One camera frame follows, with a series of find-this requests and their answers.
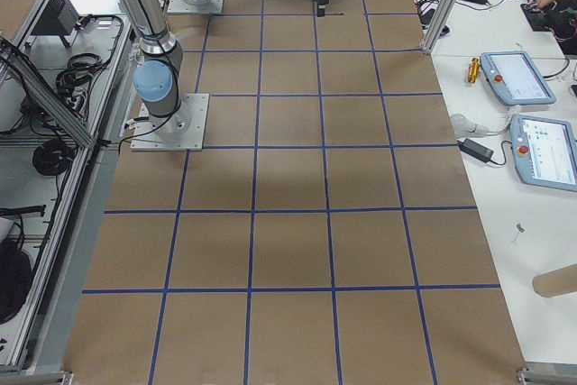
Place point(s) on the gold cylindrical tool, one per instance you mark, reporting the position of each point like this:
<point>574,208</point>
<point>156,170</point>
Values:
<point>473,71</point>

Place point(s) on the white light bulb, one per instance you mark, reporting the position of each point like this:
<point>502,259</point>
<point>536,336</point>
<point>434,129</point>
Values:
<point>463,127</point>

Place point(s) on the upper teach pendant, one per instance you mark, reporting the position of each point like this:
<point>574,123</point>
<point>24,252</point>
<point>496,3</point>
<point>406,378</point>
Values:
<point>515,79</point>

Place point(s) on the teach pendant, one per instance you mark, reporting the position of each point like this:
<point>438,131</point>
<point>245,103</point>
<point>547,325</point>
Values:
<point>544,152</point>
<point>515,79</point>

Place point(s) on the black power adapter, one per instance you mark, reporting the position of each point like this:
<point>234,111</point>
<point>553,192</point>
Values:
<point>476,150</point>

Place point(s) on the black electronics box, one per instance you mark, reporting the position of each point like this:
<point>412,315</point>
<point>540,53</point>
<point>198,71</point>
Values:
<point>58,18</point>

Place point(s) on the lower teach pendant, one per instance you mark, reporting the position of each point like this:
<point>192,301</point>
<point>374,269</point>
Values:
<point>544,152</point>

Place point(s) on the small metal screw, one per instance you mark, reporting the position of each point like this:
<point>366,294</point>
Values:
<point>520,230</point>

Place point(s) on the brown cardboard tube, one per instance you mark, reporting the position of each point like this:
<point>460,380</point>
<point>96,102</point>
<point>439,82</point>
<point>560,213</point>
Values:
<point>556,282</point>

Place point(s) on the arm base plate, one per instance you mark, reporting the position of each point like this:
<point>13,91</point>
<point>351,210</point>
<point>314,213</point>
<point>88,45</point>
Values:
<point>185,130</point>
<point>195,6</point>

